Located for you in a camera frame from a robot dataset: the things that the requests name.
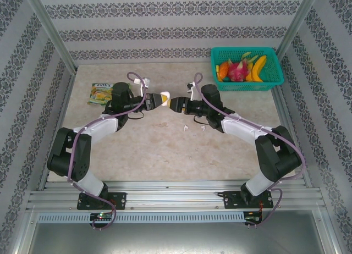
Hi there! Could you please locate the green Fox's candy bag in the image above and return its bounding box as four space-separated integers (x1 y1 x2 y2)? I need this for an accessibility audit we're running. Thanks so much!
87 82 115 106

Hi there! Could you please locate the orange mango fruit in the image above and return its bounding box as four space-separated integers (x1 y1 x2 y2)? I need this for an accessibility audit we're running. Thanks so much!
218 60 229 79

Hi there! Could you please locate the pink dragon fruit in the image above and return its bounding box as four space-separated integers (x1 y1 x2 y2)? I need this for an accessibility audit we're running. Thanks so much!
227 52 259 82

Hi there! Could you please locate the yellow banana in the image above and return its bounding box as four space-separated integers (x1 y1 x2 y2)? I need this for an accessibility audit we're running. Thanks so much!
245 55 268 82

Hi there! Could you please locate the teal plastic basket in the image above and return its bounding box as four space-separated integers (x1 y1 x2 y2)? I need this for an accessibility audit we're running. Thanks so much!
210 47 284 92

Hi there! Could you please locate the grey metal sheet panel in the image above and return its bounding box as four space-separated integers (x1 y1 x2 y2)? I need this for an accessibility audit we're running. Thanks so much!
26 222 338 254

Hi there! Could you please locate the aluminium side rail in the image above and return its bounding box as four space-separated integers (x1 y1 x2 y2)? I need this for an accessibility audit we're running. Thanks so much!
37 71 78 191
271 85 314 188

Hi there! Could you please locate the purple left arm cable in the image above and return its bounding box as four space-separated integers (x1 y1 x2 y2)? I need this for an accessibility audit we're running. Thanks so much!
68 71 146 231

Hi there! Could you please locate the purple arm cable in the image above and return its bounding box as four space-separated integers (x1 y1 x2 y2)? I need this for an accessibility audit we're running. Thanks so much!
68 71 146 231
193 72 307 229

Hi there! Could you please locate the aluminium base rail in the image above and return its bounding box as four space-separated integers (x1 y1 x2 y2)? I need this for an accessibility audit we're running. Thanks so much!
26 179 323 211

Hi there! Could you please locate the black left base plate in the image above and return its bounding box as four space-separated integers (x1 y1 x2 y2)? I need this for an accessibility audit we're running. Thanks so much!
76 192 128 211

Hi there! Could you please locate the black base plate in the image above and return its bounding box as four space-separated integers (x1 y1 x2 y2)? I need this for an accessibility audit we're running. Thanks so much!
222 190 273 210
76 192 128 211

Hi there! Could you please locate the aluminium frame post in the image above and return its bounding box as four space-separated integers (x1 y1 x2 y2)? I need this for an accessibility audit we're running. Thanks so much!
276 0 322 58
23 0 79 73

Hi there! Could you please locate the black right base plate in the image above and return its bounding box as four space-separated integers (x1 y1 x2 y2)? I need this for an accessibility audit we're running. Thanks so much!
222 190 273 210

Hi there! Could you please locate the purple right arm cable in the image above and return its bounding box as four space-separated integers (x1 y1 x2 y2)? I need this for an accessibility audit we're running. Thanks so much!
193 72 307 229

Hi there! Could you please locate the slotted grey cable duct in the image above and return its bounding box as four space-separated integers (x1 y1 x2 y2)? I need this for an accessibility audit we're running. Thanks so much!
37 212 246 224

